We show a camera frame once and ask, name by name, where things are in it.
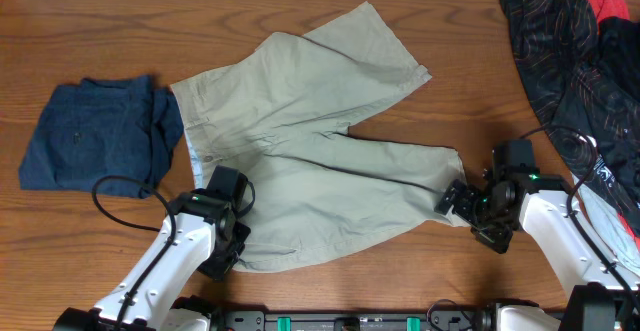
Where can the khaki green shorts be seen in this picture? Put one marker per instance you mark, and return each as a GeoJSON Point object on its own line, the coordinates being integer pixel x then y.
{"type": "Point", "coordinates": [281, 117]}

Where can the folded dark blue shorts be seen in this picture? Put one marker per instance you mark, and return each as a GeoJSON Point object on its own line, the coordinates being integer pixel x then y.
{"type": "Point", "coordinates": [98, 128]}

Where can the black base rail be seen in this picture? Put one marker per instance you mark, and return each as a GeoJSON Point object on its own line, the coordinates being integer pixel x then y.
{"type": "Point", "coordinates": [443, 316]}

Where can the white grey garment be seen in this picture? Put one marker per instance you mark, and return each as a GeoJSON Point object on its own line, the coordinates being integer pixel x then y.
{"type": "Point", "coordinates": [611, 228]}

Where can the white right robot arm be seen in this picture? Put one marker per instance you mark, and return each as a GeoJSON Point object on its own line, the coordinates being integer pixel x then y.
{"type": "Point", "coordinates": [603, 295]}

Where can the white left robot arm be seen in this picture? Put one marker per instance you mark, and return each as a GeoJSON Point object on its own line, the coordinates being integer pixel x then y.
{"type": "Point", "coordinates": [200, 232]}

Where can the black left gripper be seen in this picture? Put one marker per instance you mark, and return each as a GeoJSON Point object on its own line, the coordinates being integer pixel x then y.
{"type": "Point", "coordinates": [220, 263]}

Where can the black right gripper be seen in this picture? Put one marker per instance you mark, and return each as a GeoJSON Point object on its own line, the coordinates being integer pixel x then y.
{"type": "Point", "coordinates": [460, 203]}

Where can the black patterned garment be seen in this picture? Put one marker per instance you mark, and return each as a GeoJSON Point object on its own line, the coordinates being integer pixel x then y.
{"type": "Point", "coordinates": [581, 77]}

